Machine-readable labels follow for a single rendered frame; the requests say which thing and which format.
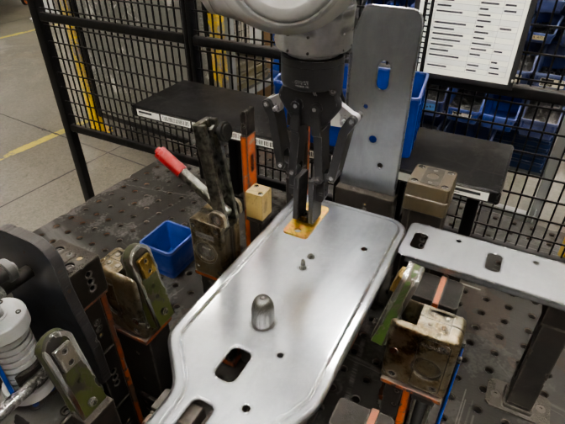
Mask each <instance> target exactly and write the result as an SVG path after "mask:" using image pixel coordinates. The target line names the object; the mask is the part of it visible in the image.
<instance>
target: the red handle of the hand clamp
mask: <svg viewBox="0 0 565 424"><path fill-rule="evenodd" d="M155 158H156V159H158V160H159V161H160V162H161V163H162V164H163V165H164V166H165V167H167V168H168V169H169V170H170V171H171V172H172V173H173V174H174V175H176V176H177V177H178V178H180V179H181V180H183V182H185V184H186V185H188V186H189V187H190V188H191V189H192V190H193V191H194V192H195V193H197V194H198V195H199V196H200V197H201V198H202V199H203V200H204V201H206V202H207V203H208V204H209V205H210V206H211V207H212V205H211V202H210V198H209V192H208V189H207V187H206V186H205V185H204V184H203V183H202V182H201V181H200V180H198V179H197V178H196V177H195V176H194V175H193V174H192V173H191V172H189V171H188V170H187V167H186V166H184V165H183V164H182V163H181V162H180V161H179V160H178V159H177V158H175V157H174V156H173V155H172V154H171V153H170V152H169V150H167V149H166V148H165V147H164V146H163V147H162V148H160V147H158V148H156V150H155ZM224 205H225V208H226V212H227V216H230V214H231V213H232V208H231V207H229V206H228V205H227V204H226V203H224Z"/></svg>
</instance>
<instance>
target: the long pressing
mask: <svg viewBox="0 0 565 424"><path fill-rule="evenodd" d="M321 205H322V206H325V207H327V208H329V212H328V213H327V214H326V216H325V217H324V218H323V219H322V221H321V222H320V223H319V224H318V225H317V227H316V228H315V229H314V231H313V232H312V233H311V235H310V236H309V238H308V239H301V238H298V237H296V236H290V235H288V234H285V233H284V232H283V229H284V228H285V227H286V226H287V224H288V223H289V222H290V221H291V220H292V218H293V198H292V199H291V200H290V201H289V202H288V203H287V204H286V205H285V206H284V207H283V209H282V210H281V211H280V212H279V213H278V214H277V215H276V216H275V217H274V218H273V220H272V221H271V222H270V223H269V224H268V225H267V226H266V227H265V228H264V229H263V230H262V232H261V233H260V234H259V235H258V236H257V237H256V238H255V239H254V240H253V241H252V243H251V244H250V245H249V246H248V247H247V248H246V249H245V250H244V251H243V252H242V253H241V254H240V255H239V256H238V257H237V258H236V259H235V260H234V261H233V262H232V263H231V265H230V266H229V267H228V268H227V269H226V270H225V271H224V272H223V273H222V274H221V275H220V277H219V278H218V279H217V280H216V281H215V282H214V283H213V284H212V285H211V286H210V288H209V289H208V290H207V291H206V292H205V293H204V294H203V295H202V296H201V297H200V298H199V300H198V301H197V302H196V303H195V304H194V305H193V306H192V307H191V308H190V309H189V311H188V312H187V313H186V314H185V315H184V316H183V317H182V318H181V319H180V320H179V321H178V323H177V324H176V325H175V326H174V327H173V328H172V329H171V331H170V333H169V336H168V339H167V346H168V352H169V358H170V364H171V370H172V387H171V390H170V392H169V394H168V396H167V397H166V398H165V399H164V400H163V402H162V403H161V404H160V406H159V407H158V408H157V409H156V411H155V412H154V413H153V414H152V416H151V417H150V418H149V420H148V421H147V422H146V423H145V424H176V423H177V421H178V420H179V419H180V417H181V416H182V414H183V413H184V412H185V411H186V409H187V408H188V407H189V406H190V405H191V403H192V402H194V401H195V400H201V401H203V402H205V403H207V404H209V405H211V406H212V407H213V409H214V411H213V413H212V415H211V416H210V418H209V419H208V420H207V421H206V423H205V424H303V423H305V422H306V421H307V420H308V419H309V418H310V417H311V416H313V415H314V414H315V413H316V412H317V411H318V409H319V408H320V407H321V405H322V404H323V402H324V400H325V397H326V396H327V394H328V392H329V390H330V387H331V385H332V384H333V382H334V380H335V377H336V375H337V374H338V372H339V370H340V368H341V365H342V364H343V362H344V360H345V358H346V355H347V353H348V352H349V350H350V348H351V345H352V343H353V342H354V340H355V338H356V335H357V333H358V332H359V330H360V328H361V326H362V323H363V322H364V320H365V318H366V316H367V313H368V311H369V310H370V308H371V306H372V303H373V301H374V300H375V298H376V296H377V294H378V291H379V290H380V288H381V286H382V284H383V281H384V279H385V278H386V276H387V274H388V271H389V269H390V268H391V266H392V264H393V261H394V259H395V258H396V256H397V254H398V249H399V246H400V244H401V242H402V240H403V239H404V237H405V235H406V229H405V228H404V226H403V225H402V224H401V223H400V222H398V221H397V220H395V219H392V218H389V217H386V216H383V215H377V214H374V213H371V212H368V211H365V210H362V209H356V208H353V207H350V206H347V205H344V204H338V203H335V202H332V201H329V200H326V199H324V201H323V202H322V203H321ZM363 247H364V248H366V249H367V250H366V251H363V250H362V248H363ZM310 253H313V255H314V258H313V259H308V258H307V256H308V255H309V254H310ZM302 259H304V260H305V267H306V269H305V270H300V269H299V267H300V263H301V260H302ZM259 294H267V295H268V296H270V297H271V299H272V301H273V304H274V309H275V325H274V327H273V328H272V329H270V330H268V331H258V330H256V329H255V328H254V327H253V326H252V324H251V304H252V301H253V299H254V298H255V297H256V296H257V295H259ZM236 348H238V349H240V350H242V351H245V352H248V353H249V354H250V355H251V359H250V361H249V362H248V363H247V365H246V366H245V367H244V369H243V370H242V371H241V373H240V375H239V376H238V378H237V379H236V380H235V381H233V382H226V381H224V380H222V379H220V378H218V377H217V376H216V375H215V371H216V370H217V368H218V367H219V366H220V364H221V363H222V362H223V361H224V359H225V358H226V357H227V355H228V354H229V353H230V351H231V350H233V349H236ZM280 352H281V353H283V354H284V356H283V357H282V358H279V357H278V356H277V354H278V353H280ZM244 405H248V406H249V407H250V408H251V409H250V410H249V411H248V412H244V411H243V410H242V407H243V406H244Z"/></svg>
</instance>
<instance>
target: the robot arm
mask: <svg viewBox="0 0 565 424"><path fill-rule="evenodd" d="M200 1H201V2H202V3H203V5H204V7H206V9H207V10H208V11H209V13H211V14H218V15H221V16H224V17H227V18H230V19H235V20H238V21H241V22H243V23H245V24H248V25H250V26H251V27H254V28H256V29H259V30H262V31H265V32H267V33H271V34H275V44H276V47H277V48H278V49H279V50H281V51H282V52H281V79H282V86H281V88H280V90H279V93H278V94H272V95H271V96H269V97H268V98H266V99H264V100H263V101H262V106H263V108H264V109H265V112H266V114H267V117H268V119H269V125H270V130H271V135H272V144H273V149H274V153H275V159H276V164H277V168H279V169H284V170H286V171H287V172H288V174H289V193H290V194H293V219H295V220H298V218H299V216H300V214H301V213H302V212H303V211H304V210H306V204H307V189H308V175H309V169H306V168H304V169H303V170H302V168H303V167H304V166H305V164H304V151H305V143H306V135H307V128H308V126H310V127H311V135H312V136H313V138H314V176H313V177H312V178H311V179H310V180H309V208H308V223H310V224H311V225H312V224H313V223H314V222H315V221H316V220H317V219H318V218H319V216H320V215H321V203H322V202H323V201H324V199H325V198H326V196H327V188H328V182H330V183H333V182H334V181H335V180H336V179H337V178H338V177H339V176H340V175H341V174H342V170H343V167H344V164H345V161H346V156H347V152H348V149H349V146H350V143H351V138H352V135H353V131H354V129H355V127H356V125H357V124H358V123H359V121H360V120H361V119H362V116H363V114H362V112H361V111H360V110H356V111H353V110H352V109H351V108H349V107H348V106H347V105H346V100H345V97H344V94H343V92H342V87H343V80H344V69H345V58H346V52H347V51H348V50H349V49H350V48H351V47H352V41H353V31H354V21H355V11H356V0H200ZM284 107H285V108H286V110H287V111H288V113H289V115H290V116H291V120H290V130H291V140H290V145H289V138H288V128H287V122H286V117H285V112H284V109H283V108H284ZM338 113H339V114H340V115H341V118H340V125H341V129H340V131H339V134H338V136H337V140H336V143H335V149H334V152H333V156H332V159H331V163H330V122H331V120H332V119H333V118H334V117H335V116H336V115H337V114H338ZM301 170H302V171H301Z"/></svg>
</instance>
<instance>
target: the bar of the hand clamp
mask: <svg viewBox="0 0 565 424"><path fill-rule="evenodd" d="M190 131H191V133H193V134H194V138H195V141H196V145H197V148H198V154H199V158H200V161H201V165H202V169H203V175H204V178H205V182H206V185H207V189H208V192H209V198H210V202H211V205H212V209H213V210H218V211H220V212H222V213H223V214H224V215H225V217H226V219H227V227H226V228H228V227H229V226H230V223H229V220H228V218H233V219H238V218H239V214H238V209H237V206H236V202H235V195H234V190H233V187H232V182H231V179H230V172H229V168H228V163H227V160H226V155H225V152H224V145H223V142H227V141H229V140H230V138H231V136H232V133H233V130H232V127H231V125H230V123H229V122H226V121H222V122H220V123H219V121H218V118H213V117H204V118H203V119H201V120H199V121H198V122H196V123H195V124H193V125H192V126H191V128H190ZM224 203H226V204H227V205H228V206H229V207H231V208H232V213H231V214H230V216H227V212H226V208H225V205H224Z"/></svg>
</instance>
